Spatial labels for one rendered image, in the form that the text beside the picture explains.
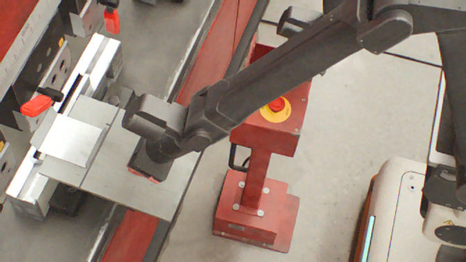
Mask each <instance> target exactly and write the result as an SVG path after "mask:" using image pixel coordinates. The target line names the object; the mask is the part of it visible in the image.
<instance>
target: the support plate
mask: <svg viewBox="0 0 466 262"><path fill-rule="evenodd" d="M117 110H118V107H115V106H113V105H108V104H107V103H103V102H100V101H98V100H96V99H94V98H90V97H87V96H84V95H81V94H80V95H79V97H78V99H77V101H76V104H75V105H74V107H73V108H72V109H71V112H70V113H69V115H68V117H70V118H72V119H76V120H77V121H80V122H82V123H86V124H88V125H93V126H95V127H97V128H100V129H103V128H104V126H105V127H106V132H107V129H108V128H109V126H108V125H106V123H108V124H111V122H112V121H113V118H114V116H115V114H116V112H117ZM125 112H126V110H124V109H121V108H120V110H119V113H118V114H117V116H116V118H115V121H114V123H113V125H112V126H111V128H110V131H109V132H108V134H107V136H106V138H105V141H104V143H103V145H102V146H101V148H100V150H99V152H98V154H97V156H96V158H95V160H94V163H93V164H92V165H91V167H90V170H89V172H88V174H87V176H86V178H85V181H84V182H83V184H82V185H81V187H79V185H80V183H81V181H82V180H83V178H84V176H85V173H86V172H87V169H88V167H87V169H86V168H84V167H81V166H78V165H75V164H72V163H69V162H67V161H64V160H61V159H60V158H57V157H53V156H51V155H47V156H46V158H45V160H44V161H43V163H42V165H41V166H40V169H39V171H38V173H39V174H40V175H43V176H46V177H49V179H52V180H55V181H58V182H61V183H64V184H67V185H69V186H73V187H76V189H79V190H81V191H85V192H88V193H91V194H94V195H97V196H99V197H101V198H104V199H106V200H109V201H111V202H115V203H117V204H122V205H123V206H126V207H128V208H130V209H134V210H136V211H139V212H142V213H145V214H148V215H149V216H154V218H157V219H160V220H163V221H166V222H169V223H171V221H172V219H173V216H174V214H175V211H176V209H177V207H178V204H179V203H180V201H181V199H182V195H183V193H184V190H185V189H186V186H187V183H188V182H189V180H190V177H191V175H192V172H193V170H194V167H195V165H196V163H197V161H198V159H199V157H200V154H201V152H202V151H200V152H199V153H196V152H194V151H193V152H191V153H188V154H186V155H184V156H181V157H178V158H177V159H176V160H175V161H174V162H173V165H172V167H171V171H170V173H168V175H167V178H166V180H165V181H164V182H160V183H159V184H156V183H154V182H152V181H150V180H147V179H146V177H142V176H138V175H133V174H132V173H129V172H128V167H127V166H126V164H127V163H128V160H129V158H130V157H131V156H132V154H133V152H134V150H135V147H136V145H137V143H138V141H139V138H141V136H139V135H137V134H135V133H133V132H130V131H128V130H127V129H125V128H123V127H122V125H121V124H122V120H123V115H124V114H125ZM105 134H106V133H105ZM104 136H105V135H104ZM103 138H104V137H103ZM101 141H103V140H101ZM100 144H101V143H100ZM100 144H99V145H100Z"/></svg>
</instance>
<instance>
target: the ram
mask: <svg viewBox="0 0 466 262"><path fill-rule="evenodd" d="M60 1H61V0H52V1H51V3H50V5H49V7H48V8H47V10H46V12H45V14H44V15H43V16H42V18H41V20H40V21H39V24H38V25H37V27H36V28H35V30H34V31H33V33H32V35H31V36H30V38H29V39H28V41H27V43H26V45H25V46H24V47H23V49H22V50H21V53H20V54H19V56H18V58H17V59H16V61H15V63H14V64H13V66H12V67H11V69H10V71H9V73H8V75H7V76H6V78H4V80H3V82H2V84H1V86H0V102H1V99H2V98H3V96H4V95H6V92H7V91H8V88H9V87H10V85H11V84H12V81H13V80H14V78H15V77H16V76H17V74H18V73H19V70H20V69H21V66H22V65H23V63H24V62H25V61H26V58H27V57H28V55H29V54H30V52H31V50H32V48H33V47H34V46H35V44H36V43H37V40H38V39H39V37H40V35H41V34H42V31H43V30H44V29H45V27H46V25H47V24H48V22H49V20H50V18H51V16H52V15H53V14H54V12H55V10H56V8H57V7H58V5H59V4H60ZM39 3H40V0H0V66H1V64H2V62H3V60H4V59H6V56H7V55H8V53H9V51H10V49H11V48H12V46H13V44H14V43H15V42H16V40H17V38H18V37H19V35H20V33H21V31H22V29H23V28H24V27H25V26H26V24H27V22H28V20H29V19H30V17H31V15H32V14H33V11H35V9H36V7H37V6H38V4H39Z"/></svg>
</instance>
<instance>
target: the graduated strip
mask: <svg viewBox="0 0 466 262"><path fill-rule="evenodd" d="M51 1H52V0H40V3H39V4H38V6H37V7H36V9H35V11H33V14H32V15H31V17H30V19H29V20H28V22H27V24H26V26H25V27H24V28H23V29H22V31H21V33H20V35H19V37H18V38H17V40H16V42H15V43H14V44H13V46H12V48H11V49H10V51H9V53H8V55H7V56H6V59H4V60H3V62H2V64H1V66H0V86H1V84H2V82H3V80H4V78H6V76H7V75H8V73H9V71H10V69H11V67H12V66H13V64H14V63H15V61H16V59H17V58H18V56H19V54H20V53H21V50H22V49H23V47H24V46H25V45H26V43H27V41H28V39H29V38H30V36H31V35H32V33H33V31H34V30H35V28H36V27H37V25H38V24H39V21H40V20H41V18H42V16H43V15H44V14H45V12H46V10H47V8H48V7H49V5H50V3H51Z"/></svg>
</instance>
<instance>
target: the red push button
mask: <svg viewBox="0 0 466 262"><path fill-rule="evenodd" d="M268 106H269V108H270V109H271V111H272V112H274V113H278V112H281V111H282V110H283V109H284V107H285V102H284V99H283V98H282V97H279V98H277V99H275V100H274V101H273V102H271V103H269V104H268Z"/></svg>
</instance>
